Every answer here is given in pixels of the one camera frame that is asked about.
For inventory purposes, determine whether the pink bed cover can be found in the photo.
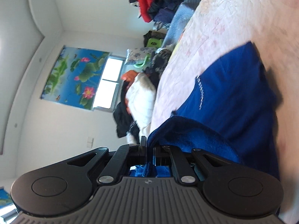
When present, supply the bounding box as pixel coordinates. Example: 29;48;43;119
151;0;298;223

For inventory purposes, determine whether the orange garment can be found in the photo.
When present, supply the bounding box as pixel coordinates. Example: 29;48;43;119
121;70;139;82

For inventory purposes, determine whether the leopard print garment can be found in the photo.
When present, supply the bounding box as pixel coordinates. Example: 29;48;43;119
143;48;172;88

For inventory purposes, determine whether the window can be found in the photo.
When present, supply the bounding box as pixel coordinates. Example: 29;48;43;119
93;56;125;112

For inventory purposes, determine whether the black garment by window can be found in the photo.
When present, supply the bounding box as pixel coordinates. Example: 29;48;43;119
112;80;139;142

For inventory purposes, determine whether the light blue folded blanket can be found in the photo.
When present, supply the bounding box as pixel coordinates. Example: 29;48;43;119
162;0;201;48

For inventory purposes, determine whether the lotus flower curtain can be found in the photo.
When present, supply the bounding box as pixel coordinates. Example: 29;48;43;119
41;46;110;110

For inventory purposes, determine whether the blue knit sweater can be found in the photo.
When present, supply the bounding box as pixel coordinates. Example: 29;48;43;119
128;41;281;180

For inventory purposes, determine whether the green plastic item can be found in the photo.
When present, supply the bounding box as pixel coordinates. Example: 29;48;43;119
133;38;163;68

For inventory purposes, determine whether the white puffer jacket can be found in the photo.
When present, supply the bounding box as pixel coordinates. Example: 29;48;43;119
126;73;156;139

